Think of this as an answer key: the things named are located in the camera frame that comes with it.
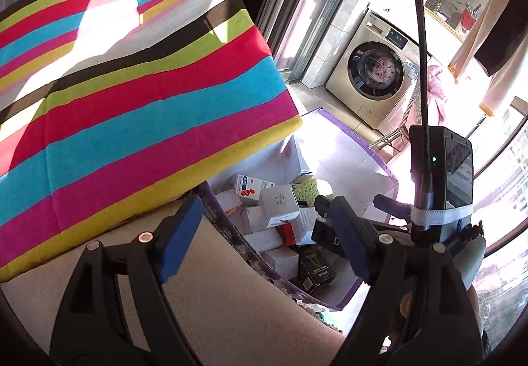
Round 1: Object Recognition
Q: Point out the plastic white box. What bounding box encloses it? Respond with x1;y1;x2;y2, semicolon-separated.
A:
243;228;285;251

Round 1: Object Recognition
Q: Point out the small white box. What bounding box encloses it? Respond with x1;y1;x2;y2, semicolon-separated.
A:
214;189;244;214

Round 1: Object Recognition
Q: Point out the white box red blue label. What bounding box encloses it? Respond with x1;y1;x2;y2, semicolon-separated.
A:
232;173;276;202

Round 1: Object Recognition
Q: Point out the hanging cream dark garment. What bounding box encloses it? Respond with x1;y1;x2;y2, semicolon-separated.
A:
447;0;528;117

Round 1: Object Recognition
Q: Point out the red patterned box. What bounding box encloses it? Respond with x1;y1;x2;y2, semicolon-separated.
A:
277;223;295;245

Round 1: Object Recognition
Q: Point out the person's right hand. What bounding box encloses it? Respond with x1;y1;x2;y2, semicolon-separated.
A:
397;291;416;323

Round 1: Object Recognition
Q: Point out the beige cushion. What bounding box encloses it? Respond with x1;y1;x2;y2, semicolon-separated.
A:
0;201;347;366

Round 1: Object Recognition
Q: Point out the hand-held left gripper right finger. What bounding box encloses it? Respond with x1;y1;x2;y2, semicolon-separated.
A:
328;196;485;366

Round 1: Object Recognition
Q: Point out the gold washing machine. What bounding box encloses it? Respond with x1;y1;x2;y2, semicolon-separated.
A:
326;9;432;129

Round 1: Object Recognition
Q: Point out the white purple-edged bin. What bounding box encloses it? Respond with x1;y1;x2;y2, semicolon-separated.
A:
198;107;400;311

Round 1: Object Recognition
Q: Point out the black box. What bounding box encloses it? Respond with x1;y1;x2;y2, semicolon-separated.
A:
297;246;337;293

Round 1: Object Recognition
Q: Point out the black braided cable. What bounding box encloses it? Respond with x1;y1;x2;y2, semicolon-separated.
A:
403;0;432;131

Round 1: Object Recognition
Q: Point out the striped colourful blanket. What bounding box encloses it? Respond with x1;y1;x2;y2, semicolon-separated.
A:
0;0;304;283

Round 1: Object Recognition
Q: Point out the white cube box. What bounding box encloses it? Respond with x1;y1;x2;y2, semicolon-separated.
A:
259;183;301;228

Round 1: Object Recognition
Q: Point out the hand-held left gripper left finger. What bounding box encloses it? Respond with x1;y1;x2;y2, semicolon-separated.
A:
49;193;205;366

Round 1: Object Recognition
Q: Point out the metal hose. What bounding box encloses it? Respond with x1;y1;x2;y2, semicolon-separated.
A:
371;77;421;150

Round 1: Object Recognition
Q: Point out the long white printed box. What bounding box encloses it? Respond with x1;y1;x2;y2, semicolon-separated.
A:
289;207;318;245

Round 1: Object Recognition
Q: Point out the tall white box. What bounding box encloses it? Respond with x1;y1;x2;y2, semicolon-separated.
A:
264;246;300;280

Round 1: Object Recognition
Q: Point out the white box pink circle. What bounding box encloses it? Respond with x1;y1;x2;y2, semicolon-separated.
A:
281;135;314;181

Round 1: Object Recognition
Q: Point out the pink cloth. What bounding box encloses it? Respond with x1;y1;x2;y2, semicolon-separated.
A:
425;65;448;131

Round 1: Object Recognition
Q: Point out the green sponge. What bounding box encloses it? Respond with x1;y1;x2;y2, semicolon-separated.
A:
291;178;334;204

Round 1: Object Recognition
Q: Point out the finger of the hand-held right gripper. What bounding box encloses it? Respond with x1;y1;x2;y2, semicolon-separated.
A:
311;195;347;257
373;193;413;215

